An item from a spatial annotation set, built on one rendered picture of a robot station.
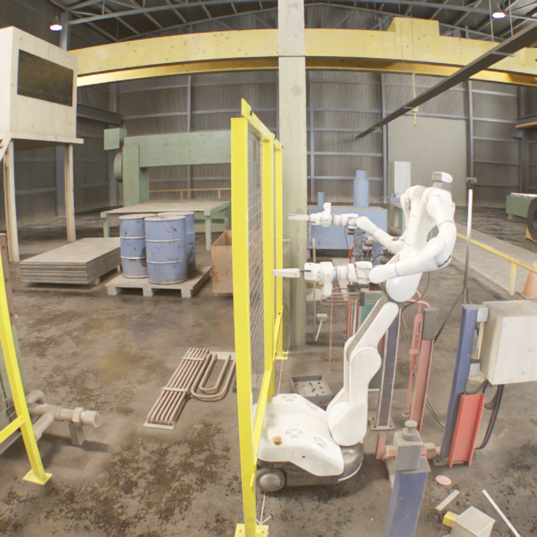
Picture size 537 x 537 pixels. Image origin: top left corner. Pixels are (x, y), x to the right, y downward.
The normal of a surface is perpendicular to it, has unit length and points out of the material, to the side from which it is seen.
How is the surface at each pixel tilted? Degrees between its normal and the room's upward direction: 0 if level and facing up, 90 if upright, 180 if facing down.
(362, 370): 90
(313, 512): 0
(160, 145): 90
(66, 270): 90
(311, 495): 0
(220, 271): 90
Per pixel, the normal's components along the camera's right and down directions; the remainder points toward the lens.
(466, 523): 0.00, -0.98
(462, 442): -0.07, 0.18
